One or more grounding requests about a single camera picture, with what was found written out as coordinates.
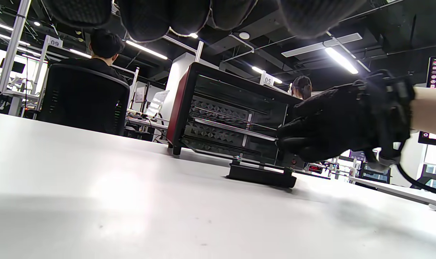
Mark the red toaster oven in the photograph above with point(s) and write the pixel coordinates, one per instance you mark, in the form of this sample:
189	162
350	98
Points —
218	93

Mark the white pillar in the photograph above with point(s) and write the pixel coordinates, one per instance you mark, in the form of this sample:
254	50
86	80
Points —
178	79

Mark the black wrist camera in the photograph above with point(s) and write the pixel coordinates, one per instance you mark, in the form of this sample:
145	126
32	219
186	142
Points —
397	104

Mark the ceiling light strip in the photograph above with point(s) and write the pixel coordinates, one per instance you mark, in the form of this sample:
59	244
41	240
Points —
146	49
342	60

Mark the aluminium post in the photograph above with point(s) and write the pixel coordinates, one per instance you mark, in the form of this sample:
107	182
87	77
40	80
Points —
11	54

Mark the white number sign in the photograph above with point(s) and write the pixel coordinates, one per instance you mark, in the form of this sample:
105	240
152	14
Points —
267	79
54	42

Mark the black office chair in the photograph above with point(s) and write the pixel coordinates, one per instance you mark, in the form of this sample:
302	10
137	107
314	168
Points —
81	100

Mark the person's left hand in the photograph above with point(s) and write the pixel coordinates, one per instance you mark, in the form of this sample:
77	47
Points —
149	18

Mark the white desk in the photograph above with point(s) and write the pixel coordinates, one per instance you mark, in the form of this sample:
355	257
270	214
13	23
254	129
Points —
401	190

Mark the person's right hand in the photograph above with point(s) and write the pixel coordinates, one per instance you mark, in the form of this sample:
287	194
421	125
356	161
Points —
329	122

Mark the person's right forearm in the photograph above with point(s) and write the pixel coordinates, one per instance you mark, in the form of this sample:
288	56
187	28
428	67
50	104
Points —
430	111

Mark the metal baking tray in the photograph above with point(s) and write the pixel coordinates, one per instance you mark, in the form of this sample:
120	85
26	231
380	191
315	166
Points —
235	129

